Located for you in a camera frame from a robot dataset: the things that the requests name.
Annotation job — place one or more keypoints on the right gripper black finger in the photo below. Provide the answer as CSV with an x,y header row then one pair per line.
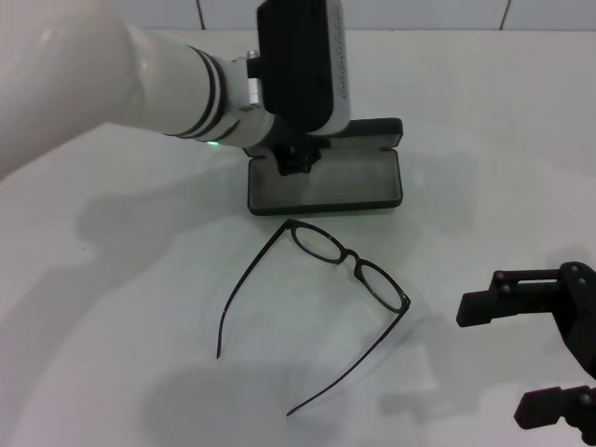
x,y
545,407
484,307

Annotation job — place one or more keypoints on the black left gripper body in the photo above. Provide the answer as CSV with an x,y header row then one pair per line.
x,y
295,156

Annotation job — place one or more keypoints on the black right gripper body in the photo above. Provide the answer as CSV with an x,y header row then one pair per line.
x,y
582,316

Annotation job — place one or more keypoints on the black glasses case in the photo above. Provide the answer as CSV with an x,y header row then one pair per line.
x,y
326,186

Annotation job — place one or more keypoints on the black glasses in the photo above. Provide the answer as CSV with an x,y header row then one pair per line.
x,y
353,257

